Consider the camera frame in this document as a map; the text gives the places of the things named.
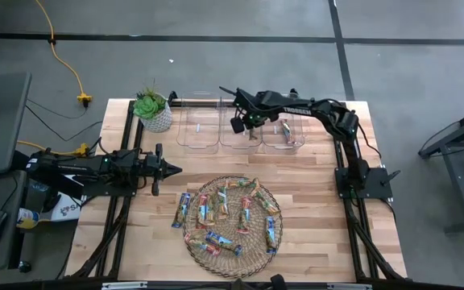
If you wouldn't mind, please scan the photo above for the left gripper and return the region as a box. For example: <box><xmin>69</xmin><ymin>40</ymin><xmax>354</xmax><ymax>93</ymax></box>
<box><xmin>138</xmin><ymin>143</ymin><xmax>184</xmax><ymax>197</ymax></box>

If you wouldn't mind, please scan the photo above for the white printed box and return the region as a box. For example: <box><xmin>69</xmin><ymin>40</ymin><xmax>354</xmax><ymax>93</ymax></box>
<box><xmin>49</xmin><ymin>192</ymin><xmax>85</xmax><ymax>222</ymax></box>

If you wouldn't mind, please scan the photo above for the clear plastic bin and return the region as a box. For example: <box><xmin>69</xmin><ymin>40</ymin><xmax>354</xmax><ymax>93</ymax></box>
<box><xmin>218</xmin><ymin>91</ymin><xmax>263</xmax><ymax>156</ymax></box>
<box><xmin>260</xmin><ymin>90</ymin><xmax>306</xmax><ymax>156</ymax></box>
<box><xmin>175</xmin><ymin>91</ymin><xmax>222</xmax><ymax>155</ymax></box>

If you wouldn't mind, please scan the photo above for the blue-wrapped granola bar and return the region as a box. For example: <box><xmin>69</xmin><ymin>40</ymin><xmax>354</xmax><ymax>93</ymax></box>
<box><xmin>264</xmin><ymin>216</ymin><xmax>279</xmax><ymax>255</ymax></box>
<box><xmin>171</xmin><ymin>192</ymin><xmax>192</xmax><ymax>230</ymax></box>
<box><xmin>205</xmin><ymin>230</ymin><xmax>243</xmax><ymax>257</ymax></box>

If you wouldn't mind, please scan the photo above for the yellow extension cord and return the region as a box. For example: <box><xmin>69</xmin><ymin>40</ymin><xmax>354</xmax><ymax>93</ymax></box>
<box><xmin>17</xmin><ymin>139</ymin><xmax>91</xmax><ymax>157</ymax></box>
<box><xmin>34</xmin><ymin>0</ymin><xmax>93</xmax><ymax>104</ymax></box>

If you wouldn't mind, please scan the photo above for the black aluminium table frame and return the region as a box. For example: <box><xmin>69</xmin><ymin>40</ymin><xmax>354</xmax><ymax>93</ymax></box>
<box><xmin>65</xmin><ymin>98</ymin><xmax>408</xmax><ymax>283</ymax></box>

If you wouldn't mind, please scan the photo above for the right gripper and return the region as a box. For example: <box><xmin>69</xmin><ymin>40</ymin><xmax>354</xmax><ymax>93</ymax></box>
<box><xmin>218</xmin><ymin>85</ymin><xmax>281</xmax><ymax>135</ymax></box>

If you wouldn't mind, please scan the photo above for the silver metal bracket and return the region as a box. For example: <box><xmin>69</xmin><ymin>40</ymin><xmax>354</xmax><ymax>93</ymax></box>
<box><xmin>101</xmin><ymin>281</ymin><xmax>149</xmax><ymax>290</ymax></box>
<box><xmin>327</xmin><ymin>283</ymin><xmax>374</xmax><ymax>290</ymax></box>

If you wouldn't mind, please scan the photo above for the round woven placemat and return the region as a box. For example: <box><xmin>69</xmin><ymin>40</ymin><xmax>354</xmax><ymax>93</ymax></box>
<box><xmin>182</xmin><ymin>175</ymin><xmax>284</xmax><ymax>280</ymax></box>

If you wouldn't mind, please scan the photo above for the red-wrapped granola bar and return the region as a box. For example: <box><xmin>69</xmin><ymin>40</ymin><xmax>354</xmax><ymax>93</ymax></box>
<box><xmin>280</xmin><ymin>118</ymin><xmax>297</xmax><ymax>146</ymax></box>
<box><xmin>183</xmin><ymin>232</ymin><xmax>222</xmax><ymax>257</ymax></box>
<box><xmin>236</xmin><ymin>196</ymin><xmax>254</xmax><ymax>235</ymax></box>
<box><xmin>195</xmin><ymin>193</ymin><xmax>209</xmax><ymax>230</ymax></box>

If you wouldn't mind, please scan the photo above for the succulent in patterned white pot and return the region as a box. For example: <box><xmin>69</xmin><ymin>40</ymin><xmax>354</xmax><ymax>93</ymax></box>
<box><xmin>132</xmin><ymin>81</ymin><xmax>174</xmax><ymax>134</ymax></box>

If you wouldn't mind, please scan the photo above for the dark metal stand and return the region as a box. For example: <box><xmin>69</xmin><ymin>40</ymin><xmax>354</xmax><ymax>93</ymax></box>
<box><xmin>418</xmin><ymin>100</ymin><xmax>464</xmax><ymax>234</ymax></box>

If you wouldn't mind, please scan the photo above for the black power cable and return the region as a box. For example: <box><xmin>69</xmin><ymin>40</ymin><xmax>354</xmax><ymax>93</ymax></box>
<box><xmin>24</xmin><ymin>104</ymin><xmax>104</xmax><ymax>143</ymax></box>
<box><xmin>25</xmin><ymin>97</ymin><xmax>90</xmax><ymax>120</ymax></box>

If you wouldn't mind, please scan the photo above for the plastic bottle yellow label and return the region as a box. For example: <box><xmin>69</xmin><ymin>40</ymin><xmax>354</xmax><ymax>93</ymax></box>
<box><xmin>15</xmin><ymin>207</ymin><xmax>42</xmax><ymax>230</ymax></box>

